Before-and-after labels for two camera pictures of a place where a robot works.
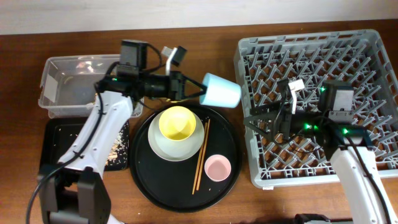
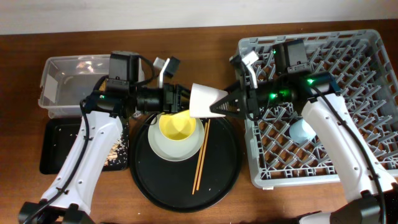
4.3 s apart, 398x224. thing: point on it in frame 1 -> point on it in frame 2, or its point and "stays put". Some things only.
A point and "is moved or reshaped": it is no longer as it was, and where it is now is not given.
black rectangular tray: [58, 135] stays put
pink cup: [217, 168] -> [201, 98]
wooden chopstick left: [199, 158] stays put
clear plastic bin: [67, 86] stays put
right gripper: [281, 124] -> [248, 101]
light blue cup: [221, 91] is moved or reshaped
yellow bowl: [177, 123] stays put
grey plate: [172, 150] stays put
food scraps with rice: [119, 153] stays put
